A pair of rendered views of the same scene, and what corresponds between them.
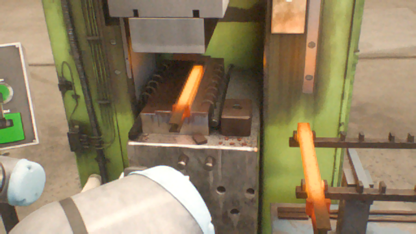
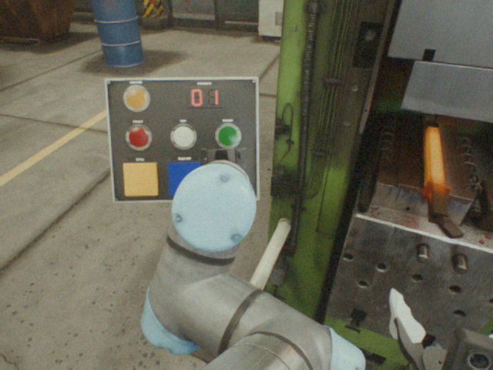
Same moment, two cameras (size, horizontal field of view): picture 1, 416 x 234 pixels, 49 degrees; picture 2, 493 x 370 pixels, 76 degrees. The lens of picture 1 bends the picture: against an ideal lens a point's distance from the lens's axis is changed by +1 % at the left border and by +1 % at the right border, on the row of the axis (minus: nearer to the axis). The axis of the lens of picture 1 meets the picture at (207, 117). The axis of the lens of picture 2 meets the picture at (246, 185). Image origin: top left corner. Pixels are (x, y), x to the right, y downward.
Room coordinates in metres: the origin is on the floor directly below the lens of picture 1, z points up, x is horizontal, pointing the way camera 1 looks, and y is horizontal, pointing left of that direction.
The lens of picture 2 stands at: (0.50, 0.35, 1.44)
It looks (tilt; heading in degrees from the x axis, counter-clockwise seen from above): 38 degrees down; 14
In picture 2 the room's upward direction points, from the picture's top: straight up
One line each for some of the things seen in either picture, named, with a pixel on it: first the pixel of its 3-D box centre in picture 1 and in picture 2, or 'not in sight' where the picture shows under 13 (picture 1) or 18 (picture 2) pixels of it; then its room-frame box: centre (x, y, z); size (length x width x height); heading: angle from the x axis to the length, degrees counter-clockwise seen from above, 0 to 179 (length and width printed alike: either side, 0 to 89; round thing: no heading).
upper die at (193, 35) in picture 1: (182, 13); (455, 62); (1.35, 0.06, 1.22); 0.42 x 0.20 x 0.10; 171
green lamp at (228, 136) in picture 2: (0, 93); (228, 136); (1.10, 0.55, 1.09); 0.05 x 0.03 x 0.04; 81
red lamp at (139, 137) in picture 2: not in sight; (139, 137); (1.05, 0.74, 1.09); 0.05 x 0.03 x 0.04; 81
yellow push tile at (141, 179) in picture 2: not in sight; (142, 179); (1.01, 0.73, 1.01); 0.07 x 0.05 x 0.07; 106
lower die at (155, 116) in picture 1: (187, 90); (418, 156); (1.35, 0.06, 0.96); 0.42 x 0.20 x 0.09; 171
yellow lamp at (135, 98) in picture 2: not in sight; (136, 98); (1.09, 0.75, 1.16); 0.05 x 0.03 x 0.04; 81
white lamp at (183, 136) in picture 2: not in sight; (183, 136); (1.08, 0.64, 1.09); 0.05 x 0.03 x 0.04; 81
